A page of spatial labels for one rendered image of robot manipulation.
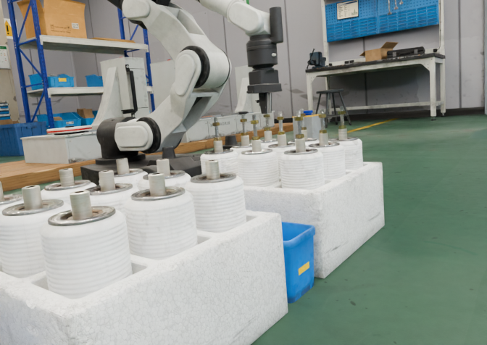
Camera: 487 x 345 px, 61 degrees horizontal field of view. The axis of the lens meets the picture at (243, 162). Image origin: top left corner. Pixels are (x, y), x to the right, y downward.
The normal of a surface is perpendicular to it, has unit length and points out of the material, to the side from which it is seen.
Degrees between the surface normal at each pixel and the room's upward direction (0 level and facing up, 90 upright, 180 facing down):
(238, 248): 90
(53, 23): 90
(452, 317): 0
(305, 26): 90
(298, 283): 92
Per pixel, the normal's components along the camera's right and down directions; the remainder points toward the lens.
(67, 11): 0.85, 0.19
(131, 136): -0.57, 0.16
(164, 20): -0.31, 0.51
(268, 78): 0.71, 0.04
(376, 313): -0.08, -0.99
